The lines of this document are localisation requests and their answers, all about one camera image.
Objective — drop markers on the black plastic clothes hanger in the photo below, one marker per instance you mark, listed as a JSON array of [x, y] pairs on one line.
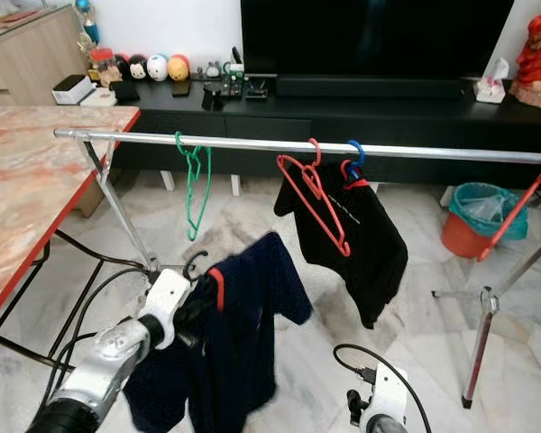
[[192, 258]]

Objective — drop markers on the navy shirt with red trim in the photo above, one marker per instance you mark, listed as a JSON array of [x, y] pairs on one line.
[[243, 334]]

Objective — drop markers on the green plastic clothes hanger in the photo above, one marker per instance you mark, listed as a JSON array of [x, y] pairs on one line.
[[196, 176]]

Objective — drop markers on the blue clothes hanger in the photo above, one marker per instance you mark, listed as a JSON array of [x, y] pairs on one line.
[[357, 153]]

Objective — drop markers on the black t-shirt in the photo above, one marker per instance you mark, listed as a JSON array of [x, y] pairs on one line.
[[365, 239]]

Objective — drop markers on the silver metal clothes rack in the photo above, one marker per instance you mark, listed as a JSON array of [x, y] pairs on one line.
[[252, 142]]

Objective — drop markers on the marble top folding table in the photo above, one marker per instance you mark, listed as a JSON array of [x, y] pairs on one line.
[[36, 189]]

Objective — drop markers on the red waste bin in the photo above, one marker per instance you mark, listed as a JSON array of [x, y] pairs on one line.
[[464, 239]]

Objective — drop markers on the small black case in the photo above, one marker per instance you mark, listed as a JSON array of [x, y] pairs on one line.
[[126, 92]]

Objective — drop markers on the green white robot toy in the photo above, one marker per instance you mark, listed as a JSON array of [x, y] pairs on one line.
[[233, 75]]

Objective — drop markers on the small grey figurine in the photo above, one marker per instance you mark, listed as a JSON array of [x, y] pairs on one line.
[[213, 71]]

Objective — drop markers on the teal bin liner bag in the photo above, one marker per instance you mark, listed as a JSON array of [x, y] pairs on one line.
[[487, 203]]

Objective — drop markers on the yellow round figurine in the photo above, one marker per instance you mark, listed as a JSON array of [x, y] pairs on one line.
[[178, 68]]

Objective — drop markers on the white round figurine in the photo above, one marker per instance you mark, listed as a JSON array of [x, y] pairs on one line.
[[157, 68]]

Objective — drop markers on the black round figurine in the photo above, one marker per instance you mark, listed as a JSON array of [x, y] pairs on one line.
[[136, 68]]

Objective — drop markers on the small white box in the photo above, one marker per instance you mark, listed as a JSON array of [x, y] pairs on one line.
[[72, 88]]

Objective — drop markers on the black TV cabinet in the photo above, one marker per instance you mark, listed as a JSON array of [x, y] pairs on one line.
[[352, 113]]

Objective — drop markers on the jar with red lid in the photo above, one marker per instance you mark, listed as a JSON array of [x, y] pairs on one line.
[[104, 68]]

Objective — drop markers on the black soundbar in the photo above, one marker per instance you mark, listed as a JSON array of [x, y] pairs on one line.
[[370, 87]]

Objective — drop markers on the light wood cabinet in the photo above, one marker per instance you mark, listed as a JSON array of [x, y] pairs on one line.
[[36, 59]]

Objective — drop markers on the gold trophy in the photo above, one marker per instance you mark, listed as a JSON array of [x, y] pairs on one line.
[[86, 27]]

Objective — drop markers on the black television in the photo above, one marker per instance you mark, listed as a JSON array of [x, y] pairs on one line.
[[374, 34]]

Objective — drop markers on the red buddha statue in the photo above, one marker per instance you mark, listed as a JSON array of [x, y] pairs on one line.
[[536, 59]]

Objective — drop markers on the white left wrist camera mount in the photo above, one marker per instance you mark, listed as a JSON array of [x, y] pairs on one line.
[[167, 298]]

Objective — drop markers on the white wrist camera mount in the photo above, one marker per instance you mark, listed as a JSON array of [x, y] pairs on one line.
[[386, 397], [167, 298]]

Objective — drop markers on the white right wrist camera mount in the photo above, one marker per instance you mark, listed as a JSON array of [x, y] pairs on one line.
[[386, 397]]

